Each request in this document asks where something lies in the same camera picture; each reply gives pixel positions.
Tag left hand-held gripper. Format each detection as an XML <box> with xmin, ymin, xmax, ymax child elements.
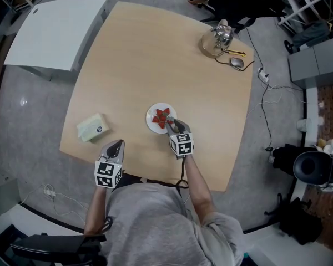
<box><xmin>94</xmin><ymin>139</ymin><xmax>125</xmax><ymax>190</ymax></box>

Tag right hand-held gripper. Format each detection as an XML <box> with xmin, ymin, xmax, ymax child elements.
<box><xmin>166</xmin><ymin>119</ymin><xmax>195</xmax><ymax>160</ymax></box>

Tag white round plate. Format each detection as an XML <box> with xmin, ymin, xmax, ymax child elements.
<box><xmin>145</xmin><ymin>102</ymin><xmax>178</xmax><ymax>134</ymax></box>

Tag person's left forearm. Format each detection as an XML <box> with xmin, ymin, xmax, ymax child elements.
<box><xmin>83</xmin><ymin>187</ymin><xmax>114</xmax><ymax>236</ymax></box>

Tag person's right forearm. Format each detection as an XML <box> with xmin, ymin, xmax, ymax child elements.
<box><xmin>183</xmin><ymin>156</ymin><xmax>220</xmax><ymax>228</ymax></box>

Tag person's black trousers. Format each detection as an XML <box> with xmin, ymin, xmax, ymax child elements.
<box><xmin>113</xmin><ymin>174</ymin><xmax>183</xmax><ymax>190</ymax></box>

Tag white green tissue pack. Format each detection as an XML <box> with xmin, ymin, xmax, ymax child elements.
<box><xmin>77</xmin><ymin>112</ymin><xmax>111</xmax><ymax>143</ymax></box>

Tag person's gray shirt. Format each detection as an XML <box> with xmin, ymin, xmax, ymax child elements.
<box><xmin>99</xmin><ymin>183</ymin><xmax>245</xmax><ymax>266</ymax></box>

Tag gray computer mouse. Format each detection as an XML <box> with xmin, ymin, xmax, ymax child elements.
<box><xmin>229</xmin><ymin>57</ymin><xmax>245</xmax><ymax>69</ymax></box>

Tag stainless steel kettle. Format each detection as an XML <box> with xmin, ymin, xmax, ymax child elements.
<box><xmin>201</xmin><ymin>18</ymin><xmax>234</xmax><ymax>58</ymax></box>

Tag black round chair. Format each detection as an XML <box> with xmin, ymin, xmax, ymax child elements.
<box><xmin>268</xmin><ymin>139</ymin><xmax>333</xmax><ymax>190</ymax></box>

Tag black glossy armrest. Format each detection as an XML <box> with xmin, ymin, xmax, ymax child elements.
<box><xmin>10</xmin><ymin>233</ymin><xmax>108</xmax><ymax>266</ymax></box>

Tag white bucket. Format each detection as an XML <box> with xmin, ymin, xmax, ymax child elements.
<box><xmin>296</xmin><ymin>117</ymin><xmax>313</xmax><ymax>132</ymax></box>

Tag black office chair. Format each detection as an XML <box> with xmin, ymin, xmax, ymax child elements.
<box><xmin>199</xmin><ymin>0</ymin><xmax>288</xmax><ymax>34</ymax></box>
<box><xmin>264</xmin><ymin>192</ymin><xmax>324</xmax><ymax>246</ymax></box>

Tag white table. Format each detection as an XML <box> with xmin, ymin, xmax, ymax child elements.
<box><xmin>3</xmin><ymin>0</ymin><xmax>109</xmax><ymax>80</ymax></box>

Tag tall pale cabinet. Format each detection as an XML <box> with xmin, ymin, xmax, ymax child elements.
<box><xmin>287</xmin><ymin>36</ymin><xmax>333</xmax><ymax>88</ymax></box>

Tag black oval shell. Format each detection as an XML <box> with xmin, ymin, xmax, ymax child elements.
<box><xmin>292</xmin><ymin>150</ymin><xmax>333</xmax><ymax>186</ymax></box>

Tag gray hanging coat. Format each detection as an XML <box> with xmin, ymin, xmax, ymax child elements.
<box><xmin>292</xmin><ymin>19</ymin><xmax>332</xmax><ymax>49</ymax></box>

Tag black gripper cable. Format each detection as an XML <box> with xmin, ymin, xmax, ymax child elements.
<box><xmin>101</xmin><ymin>216</ymin><xmax>114</xmax><ymax>234</ymax></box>
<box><xmin>176</xmin><ymin>155</ymin><xmax>190</xmax><ymax>190</ymax></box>

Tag white floor cable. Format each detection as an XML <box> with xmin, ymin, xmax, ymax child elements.
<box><xmin>18</xmin><ymin>183</ymin><xmax>89</xmax><ymax>219</ymax></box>
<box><xmin>246</xmin><ymin>84</ymin><xmax>305</xmax><ymax>116</ymax></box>

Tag black floor cable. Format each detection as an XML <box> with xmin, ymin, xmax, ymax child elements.
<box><xmin>260</xmin><ymin>75</ymin><xmax>273</xmax><ymax>152</ymax></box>
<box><xmin>244</xmin><ymin>26</ymin><xmax>264</xmax><ymax>70</ymax></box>

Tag black mouse cable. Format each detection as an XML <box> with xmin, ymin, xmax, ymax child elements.
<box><xmin>215</xmin><ymin>57</ymin><xmax>255</xmax><ymax>72</ymax></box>

